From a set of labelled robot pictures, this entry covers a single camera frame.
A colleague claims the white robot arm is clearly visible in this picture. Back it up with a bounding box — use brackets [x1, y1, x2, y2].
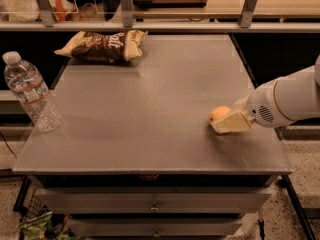
[209, 56, 320, 134]

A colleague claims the orange fruit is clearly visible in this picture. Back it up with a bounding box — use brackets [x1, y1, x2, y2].
[209, 106, 231, 122]

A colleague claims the brown salt chip bag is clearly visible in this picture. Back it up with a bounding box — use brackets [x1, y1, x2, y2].
[54, 30, 148, 64]

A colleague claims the black wire basket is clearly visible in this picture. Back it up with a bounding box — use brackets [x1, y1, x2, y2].
[13, 177, 48, 222]

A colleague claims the grey upper drawer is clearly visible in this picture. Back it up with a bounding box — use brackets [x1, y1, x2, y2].
[36, 188, 270, 214]

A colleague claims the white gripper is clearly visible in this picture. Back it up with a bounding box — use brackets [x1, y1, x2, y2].
[211, 77, 294, 134]

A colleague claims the white orange plastic bag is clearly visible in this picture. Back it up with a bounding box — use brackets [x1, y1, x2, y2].
[0, 0, 77, 26]

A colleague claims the green patterned bag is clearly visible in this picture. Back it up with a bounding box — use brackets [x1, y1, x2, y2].
[19, 212, 85, 240]

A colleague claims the clear plastic water bottle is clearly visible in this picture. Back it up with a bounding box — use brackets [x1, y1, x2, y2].
[2, 51, 62, 132]

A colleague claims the grey drawer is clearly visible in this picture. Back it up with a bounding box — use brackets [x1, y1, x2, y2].
[36, 188, 270, 214]
[68, 218, 242, 238]

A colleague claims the grey lower drawer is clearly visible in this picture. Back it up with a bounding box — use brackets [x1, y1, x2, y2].
[68, 218, 242, 238]

